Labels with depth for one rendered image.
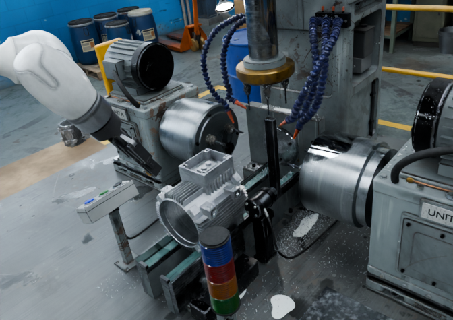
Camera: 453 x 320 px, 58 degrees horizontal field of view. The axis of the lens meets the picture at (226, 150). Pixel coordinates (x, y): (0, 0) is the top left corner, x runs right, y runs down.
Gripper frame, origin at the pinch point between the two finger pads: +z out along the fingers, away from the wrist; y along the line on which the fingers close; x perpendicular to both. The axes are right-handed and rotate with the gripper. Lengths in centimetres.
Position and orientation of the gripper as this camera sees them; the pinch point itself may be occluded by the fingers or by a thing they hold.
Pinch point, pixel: (148, 164)
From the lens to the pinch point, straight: 110.7
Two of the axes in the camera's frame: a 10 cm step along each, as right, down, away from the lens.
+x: -5.1, 8.1, -2.9
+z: 4.3, 5.3, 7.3
